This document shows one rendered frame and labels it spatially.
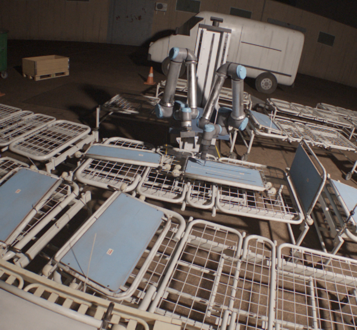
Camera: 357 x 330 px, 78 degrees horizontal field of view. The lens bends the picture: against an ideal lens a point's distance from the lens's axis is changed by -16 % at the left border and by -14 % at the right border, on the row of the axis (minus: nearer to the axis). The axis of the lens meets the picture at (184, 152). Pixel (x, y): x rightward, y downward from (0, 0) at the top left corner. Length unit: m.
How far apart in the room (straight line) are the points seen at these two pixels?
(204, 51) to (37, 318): 2.58
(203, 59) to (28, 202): 2.11
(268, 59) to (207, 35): 6.85
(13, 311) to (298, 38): 9.84
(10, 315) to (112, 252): 0.61
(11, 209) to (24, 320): 0.88
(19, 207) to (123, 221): 0.72
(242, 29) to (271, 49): 1.24
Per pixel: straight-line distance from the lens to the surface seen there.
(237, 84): 2.39
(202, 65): 2.80
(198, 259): 2.24
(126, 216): 1.67
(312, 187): 2.21
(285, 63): 9.73
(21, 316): 1.21
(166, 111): 2.57
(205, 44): 2.78
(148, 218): 1.69
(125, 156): 2.40
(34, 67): 7.80
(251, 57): 9.35
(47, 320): 1.17
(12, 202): 1.91
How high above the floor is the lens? 1.69
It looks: 27 degrees down
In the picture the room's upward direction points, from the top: 9 degrees clockwise
